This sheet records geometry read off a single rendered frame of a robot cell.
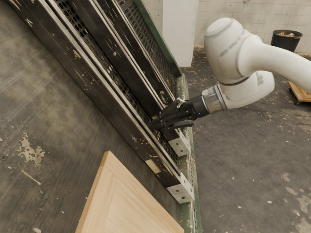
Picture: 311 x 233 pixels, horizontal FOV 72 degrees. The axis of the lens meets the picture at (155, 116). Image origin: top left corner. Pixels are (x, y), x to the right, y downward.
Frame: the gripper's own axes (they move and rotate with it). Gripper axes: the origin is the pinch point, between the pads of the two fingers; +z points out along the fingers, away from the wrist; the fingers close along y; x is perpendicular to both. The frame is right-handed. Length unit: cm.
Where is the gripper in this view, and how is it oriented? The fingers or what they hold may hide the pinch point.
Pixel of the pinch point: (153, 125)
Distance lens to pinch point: 79.3
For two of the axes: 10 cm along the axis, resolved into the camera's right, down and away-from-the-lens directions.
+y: -5.0, -7.2, -4.8
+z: -8.6, 3.7, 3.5
